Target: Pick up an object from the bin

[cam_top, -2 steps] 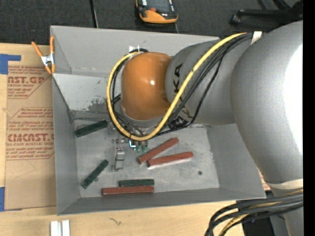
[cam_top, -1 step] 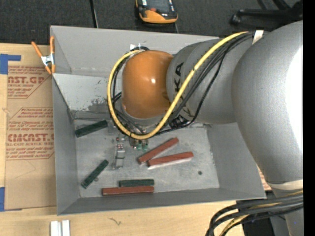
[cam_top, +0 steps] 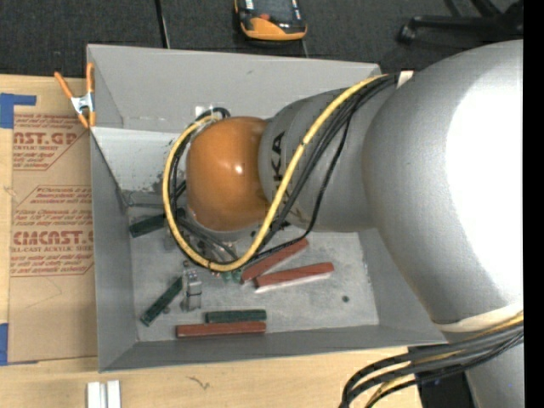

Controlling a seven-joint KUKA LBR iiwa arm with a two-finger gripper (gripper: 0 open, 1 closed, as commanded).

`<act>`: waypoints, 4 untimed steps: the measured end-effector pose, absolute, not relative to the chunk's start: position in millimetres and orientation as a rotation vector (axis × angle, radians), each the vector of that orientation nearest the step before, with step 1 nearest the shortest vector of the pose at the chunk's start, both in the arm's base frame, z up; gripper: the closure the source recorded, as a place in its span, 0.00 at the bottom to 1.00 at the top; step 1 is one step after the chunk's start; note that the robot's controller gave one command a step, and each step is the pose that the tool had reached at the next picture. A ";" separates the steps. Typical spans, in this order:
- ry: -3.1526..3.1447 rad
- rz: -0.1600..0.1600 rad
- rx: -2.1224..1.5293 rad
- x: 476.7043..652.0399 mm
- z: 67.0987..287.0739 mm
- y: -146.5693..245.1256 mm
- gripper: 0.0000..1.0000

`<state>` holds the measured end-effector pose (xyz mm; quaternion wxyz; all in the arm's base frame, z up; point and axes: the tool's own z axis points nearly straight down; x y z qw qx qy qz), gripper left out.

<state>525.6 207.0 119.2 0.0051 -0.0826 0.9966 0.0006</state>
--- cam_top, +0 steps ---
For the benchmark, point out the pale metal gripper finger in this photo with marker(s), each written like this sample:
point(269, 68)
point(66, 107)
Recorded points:
point(196, 293)
point(187, 289)

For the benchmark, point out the dark green flat block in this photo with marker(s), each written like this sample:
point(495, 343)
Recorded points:
point(162, 301)
point(146, 224)
point(236, 316)

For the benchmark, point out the grey metal bin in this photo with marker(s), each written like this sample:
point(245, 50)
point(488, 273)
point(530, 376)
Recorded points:
point(297, 308)

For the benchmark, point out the brown cardboard board, red print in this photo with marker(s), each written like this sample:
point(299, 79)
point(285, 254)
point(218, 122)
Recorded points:
point(47, 304)

